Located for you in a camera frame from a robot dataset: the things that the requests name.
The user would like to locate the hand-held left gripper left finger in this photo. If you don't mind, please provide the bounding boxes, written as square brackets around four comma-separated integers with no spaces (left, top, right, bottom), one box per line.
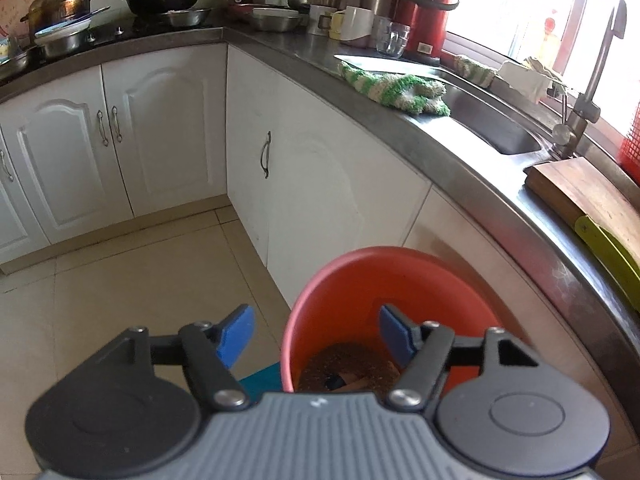
[75,304,256,411]

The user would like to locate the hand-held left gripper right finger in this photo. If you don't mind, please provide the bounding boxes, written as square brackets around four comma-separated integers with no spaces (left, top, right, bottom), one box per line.
[379,305,546,411]

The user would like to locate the red plastic bucket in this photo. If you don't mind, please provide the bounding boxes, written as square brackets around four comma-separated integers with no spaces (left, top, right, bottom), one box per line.
[280,246,526,396]

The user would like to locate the teal mat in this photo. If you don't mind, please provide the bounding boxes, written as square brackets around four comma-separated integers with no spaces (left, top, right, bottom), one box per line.
[237,362,282,406]

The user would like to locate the stainless steel sink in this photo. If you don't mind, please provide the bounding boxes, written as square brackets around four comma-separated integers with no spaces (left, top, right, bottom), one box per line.
[425,67,546,156]

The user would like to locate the large green white knitted cloth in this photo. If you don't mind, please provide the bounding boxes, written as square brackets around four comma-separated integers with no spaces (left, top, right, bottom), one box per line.
[337,57,451,117]

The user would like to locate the small green white knitted cloth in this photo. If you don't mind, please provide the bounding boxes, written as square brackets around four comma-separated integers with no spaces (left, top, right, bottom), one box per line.
[452,54,496,88]

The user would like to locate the white rag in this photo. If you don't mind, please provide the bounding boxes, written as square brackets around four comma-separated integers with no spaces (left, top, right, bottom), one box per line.
[497,57,567,102]

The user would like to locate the clear glass cup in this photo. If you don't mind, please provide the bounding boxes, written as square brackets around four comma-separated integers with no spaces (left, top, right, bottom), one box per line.
[372,16,411,58]

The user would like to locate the red lattice basket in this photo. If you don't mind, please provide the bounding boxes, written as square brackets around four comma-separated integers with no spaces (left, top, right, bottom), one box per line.
[617,102,640,186]

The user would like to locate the white mug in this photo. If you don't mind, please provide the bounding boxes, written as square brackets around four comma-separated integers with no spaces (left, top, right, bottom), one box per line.
[342,6,376,48]

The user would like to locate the yellow cup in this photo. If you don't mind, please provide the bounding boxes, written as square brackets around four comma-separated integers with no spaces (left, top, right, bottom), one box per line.
[327,10,348,41]

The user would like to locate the chrome faucet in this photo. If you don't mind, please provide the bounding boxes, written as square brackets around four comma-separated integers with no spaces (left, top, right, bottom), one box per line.
[550,0,628,161]

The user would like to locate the steel bowl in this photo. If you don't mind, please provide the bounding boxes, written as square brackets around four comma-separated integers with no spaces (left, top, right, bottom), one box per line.
[160,7,213,29]

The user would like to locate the red thermos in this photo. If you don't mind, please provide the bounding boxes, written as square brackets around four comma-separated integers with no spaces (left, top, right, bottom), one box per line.
[395,0,463,58]

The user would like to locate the black stove top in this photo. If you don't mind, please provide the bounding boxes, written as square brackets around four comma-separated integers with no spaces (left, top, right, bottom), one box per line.
[30,10,223,61]

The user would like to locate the orange bottle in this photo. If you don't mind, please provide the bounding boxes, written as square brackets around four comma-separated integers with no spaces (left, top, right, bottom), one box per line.
[540,7,562,66]

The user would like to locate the steel basin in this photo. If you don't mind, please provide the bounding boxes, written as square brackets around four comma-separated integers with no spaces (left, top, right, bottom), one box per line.
[35,25,94,59]

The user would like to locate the steel steamer pot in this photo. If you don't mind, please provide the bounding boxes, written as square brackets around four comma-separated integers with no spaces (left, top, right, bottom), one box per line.
[20,0,104,36]

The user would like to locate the wooden cutting board green handle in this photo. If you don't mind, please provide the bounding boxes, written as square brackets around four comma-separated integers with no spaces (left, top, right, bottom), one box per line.
[522,156,640,313]

